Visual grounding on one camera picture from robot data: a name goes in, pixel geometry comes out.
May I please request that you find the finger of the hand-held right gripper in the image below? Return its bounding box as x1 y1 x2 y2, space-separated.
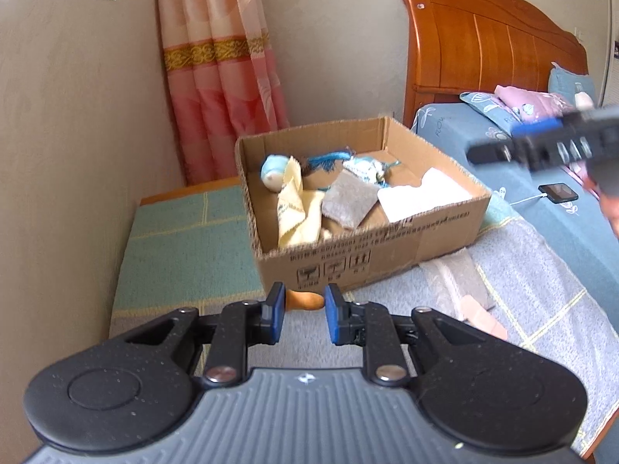
467 128 619 173
510 106 619 138

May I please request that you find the orange soft item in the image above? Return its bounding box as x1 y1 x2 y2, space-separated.
285 290 326 312

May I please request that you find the white charging cable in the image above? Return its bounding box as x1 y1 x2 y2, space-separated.
503 192 547 206

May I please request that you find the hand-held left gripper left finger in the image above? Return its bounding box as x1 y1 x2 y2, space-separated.
123 281 286 390

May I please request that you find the pink pillow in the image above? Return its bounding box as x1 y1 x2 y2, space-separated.
493 84 576 124

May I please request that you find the white and blue knitted item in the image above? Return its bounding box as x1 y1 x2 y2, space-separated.
343 152 402 187

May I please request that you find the blue patterned pillow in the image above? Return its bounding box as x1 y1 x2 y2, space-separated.
459 89 533 129

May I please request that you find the black phone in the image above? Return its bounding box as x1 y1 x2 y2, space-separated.
539 183 580 204

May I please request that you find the cardboard box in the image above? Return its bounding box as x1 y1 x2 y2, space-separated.
234 116 493 293

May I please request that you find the person's right hand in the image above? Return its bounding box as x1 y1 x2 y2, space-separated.
583 174 619 241

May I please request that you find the yellow cloth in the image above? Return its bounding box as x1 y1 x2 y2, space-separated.
277 159 334 248

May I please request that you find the pink cloth piece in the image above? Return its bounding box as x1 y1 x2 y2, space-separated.
457 295 508 339

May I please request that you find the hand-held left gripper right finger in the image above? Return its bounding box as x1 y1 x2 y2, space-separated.
323 283 484 385

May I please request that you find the grey fuzzy pouch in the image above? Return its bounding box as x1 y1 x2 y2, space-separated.
320 171 383 230

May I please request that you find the white cloth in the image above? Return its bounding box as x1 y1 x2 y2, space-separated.
376 167 475 225

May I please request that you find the plain blue pillow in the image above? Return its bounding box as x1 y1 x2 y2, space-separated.
548 62 597 107

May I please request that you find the light grey patterned cloth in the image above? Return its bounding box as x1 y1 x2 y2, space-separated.
418 246 498 322

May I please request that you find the pink striped curtain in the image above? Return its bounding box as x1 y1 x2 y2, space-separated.
155 0 291 187

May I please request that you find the wooden headboard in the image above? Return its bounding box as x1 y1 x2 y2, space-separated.
397 0 590 129

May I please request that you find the blue sheeted mattress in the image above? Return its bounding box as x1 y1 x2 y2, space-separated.
410 101 619 334

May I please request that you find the blue tassel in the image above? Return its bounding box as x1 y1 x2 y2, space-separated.
302 150 356 175

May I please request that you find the small white object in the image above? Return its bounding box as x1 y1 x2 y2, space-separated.
575 80 595 111

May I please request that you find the white and blue sock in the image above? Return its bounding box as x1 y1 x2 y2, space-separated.
260 154 303 193

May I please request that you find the green and grey plaid blanket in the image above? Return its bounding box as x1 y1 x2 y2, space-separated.
109 186 619 460

